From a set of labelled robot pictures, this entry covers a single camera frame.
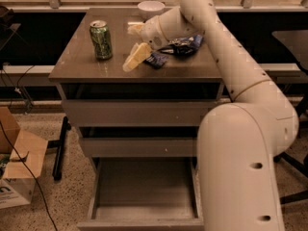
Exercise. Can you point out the green soda can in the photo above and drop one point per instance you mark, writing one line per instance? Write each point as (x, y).
(101, 39)

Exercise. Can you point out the grey open bottom drawer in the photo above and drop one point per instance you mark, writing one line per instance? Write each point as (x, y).
(144, 194)

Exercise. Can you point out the small blue snack packet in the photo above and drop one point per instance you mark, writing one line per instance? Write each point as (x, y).
(156, 60)

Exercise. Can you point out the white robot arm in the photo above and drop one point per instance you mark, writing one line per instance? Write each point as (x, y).
(236, 141)

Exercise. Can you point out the grey middle drawer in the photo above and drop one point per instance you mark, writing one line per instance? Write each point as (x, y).
(130, 142)

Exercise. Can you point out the white ceramic bowl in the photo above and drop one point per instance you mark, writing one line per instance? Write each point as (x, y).
(149, 9)

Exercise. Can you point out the grey top drawer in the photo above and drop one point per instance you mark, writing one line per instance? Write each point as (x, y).
(144, 104)

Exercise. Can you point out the blue crumpled chip bag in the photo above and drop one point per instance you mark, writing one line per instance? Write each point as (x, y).
(183, 46)

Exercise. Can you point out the grey drawer cabinet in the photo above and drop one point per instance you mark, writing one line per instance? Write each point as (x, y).
(78, 64)

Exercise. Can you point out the black left table leg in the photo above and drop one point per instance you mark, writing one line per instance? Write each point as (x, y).
(59, 146)

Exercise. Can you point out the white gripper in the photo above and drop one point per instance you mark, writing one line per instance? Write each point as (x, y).
(153, 32)

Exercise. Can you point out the cardboard box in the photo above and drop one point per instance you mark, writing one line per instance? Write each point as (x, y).
(22, 156)

